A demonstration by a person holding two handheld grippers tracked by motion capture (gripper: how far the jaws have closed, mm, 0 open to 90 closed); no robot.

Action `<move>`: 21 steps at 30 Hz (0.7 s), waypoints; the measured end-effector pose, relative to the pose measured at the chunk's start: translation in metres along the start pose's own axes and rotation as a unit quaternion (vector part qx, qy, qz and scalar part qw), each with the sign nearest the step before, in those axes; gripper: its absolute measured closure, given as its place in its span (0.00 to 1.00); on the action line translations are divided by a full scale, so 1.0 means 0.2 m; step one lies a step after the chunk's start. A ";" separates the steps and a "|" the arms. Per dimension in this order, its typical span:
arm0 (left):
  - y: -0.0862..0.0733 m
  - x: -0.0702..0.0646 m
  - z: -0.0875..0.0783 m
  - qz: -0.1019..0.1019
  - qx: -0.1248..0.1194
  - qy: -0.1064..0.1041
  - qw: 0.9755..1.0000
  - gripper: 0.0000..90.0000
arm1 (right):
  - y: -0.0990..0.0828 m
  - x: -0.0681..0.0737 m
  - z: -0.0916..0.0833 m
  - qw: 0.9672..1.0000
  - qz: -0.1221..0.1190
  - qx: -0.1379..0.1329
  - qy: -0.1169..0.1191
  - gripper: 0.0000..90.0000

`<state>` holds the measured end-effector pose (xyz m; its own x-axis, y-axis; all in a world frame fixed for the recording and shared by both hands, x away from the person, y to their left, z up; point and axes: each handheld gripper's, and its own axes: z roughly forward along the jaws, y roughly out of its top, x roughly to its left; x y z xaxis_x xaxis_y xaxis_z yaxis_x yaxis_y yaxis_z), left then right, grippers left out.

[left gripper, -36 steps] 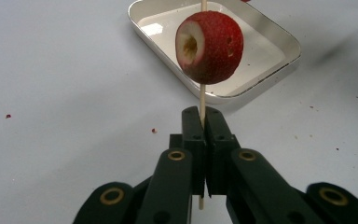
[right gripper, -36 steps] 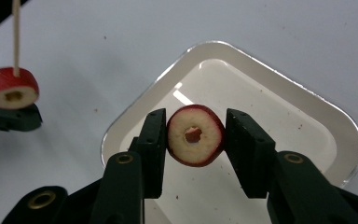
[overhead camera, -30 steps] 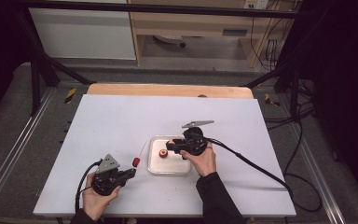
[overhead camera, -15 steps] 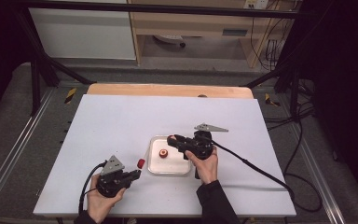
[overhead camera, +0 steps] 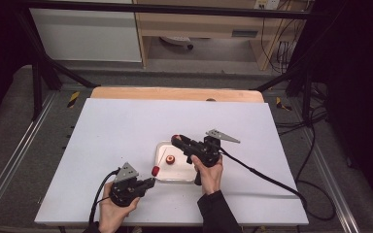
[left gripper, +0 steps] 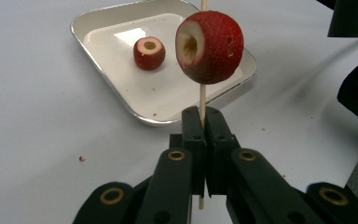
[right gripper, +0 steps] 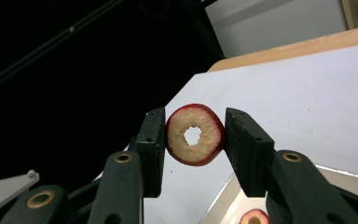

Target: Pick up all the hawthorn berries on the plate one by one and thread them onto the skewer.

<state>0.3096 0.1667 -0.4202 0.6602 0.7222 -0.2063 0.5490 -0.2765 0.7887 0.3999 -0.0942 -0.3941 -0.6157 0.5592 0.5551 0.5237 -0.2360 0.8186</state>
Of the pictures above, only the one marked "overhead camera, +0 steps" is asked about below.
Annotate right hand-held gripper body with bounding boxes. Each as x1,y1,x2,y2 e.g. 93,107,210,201
183,129,241,186

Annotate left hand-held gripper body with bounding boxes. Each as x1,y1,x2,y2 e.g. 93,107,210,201
110,161,144,208

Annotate thin wooden skewer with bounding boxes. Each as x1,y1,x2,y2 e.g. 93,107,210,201
156,149,168,169

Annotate white rectangular tray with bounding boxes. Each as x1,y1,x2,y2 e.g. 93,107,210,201
153,140,198,183

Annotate person's right hand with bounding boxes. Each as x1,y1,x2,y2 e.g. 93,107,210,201
190,155,224,196

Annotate person's left hand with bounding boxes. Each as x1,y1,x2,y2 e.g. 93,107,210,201
98,182,141,233

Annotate light wooden board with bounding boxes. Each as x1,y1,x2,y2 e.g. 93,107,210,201
90,86,265,104

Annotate yellow black tape strip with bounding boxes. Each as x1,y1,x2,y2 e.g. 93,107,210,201
275,96,292,112
66,91,81,109

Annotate grey chair base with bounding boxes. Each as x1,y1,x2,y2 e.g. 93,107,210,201
159,36,194,50

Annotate light wooden desk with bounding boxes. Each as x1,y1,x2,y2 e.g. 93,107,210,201
132,0,309,71

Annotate white cabinet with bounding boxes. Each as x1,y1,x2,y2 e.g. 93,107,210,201
29,8,143,63

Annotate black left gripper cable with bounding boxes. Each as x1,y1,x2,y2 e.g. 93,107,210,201
88,168,121,225

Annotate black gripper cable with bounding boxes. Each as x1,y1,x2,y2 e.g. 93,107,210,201
219,147,337,221
88,168,121,225

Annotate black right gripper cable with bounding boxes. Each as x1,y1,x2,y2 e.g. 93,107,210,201
219,147,337,221

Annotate aluminium floor rail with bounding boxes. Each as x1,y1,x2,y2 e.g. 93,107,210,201
299,127,361,233
0,91,58,221

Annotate black metal frame leg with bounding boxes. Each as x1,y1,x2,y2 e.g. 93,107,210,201
15,9,100,121
254,62,315,126

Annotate black floor cables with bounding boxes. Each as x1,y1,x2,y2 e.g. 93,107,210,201
273,82,329,137

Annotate black hanging cables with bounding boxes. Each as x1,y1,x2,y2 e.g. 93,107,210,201
259,0,307,75

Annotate black metal frame bar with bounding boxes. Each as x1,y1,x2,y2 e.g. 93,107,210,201
22,0,324,20

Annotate white wall socket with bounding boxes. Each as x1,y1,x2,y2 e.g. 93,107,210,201
254,0,281,10

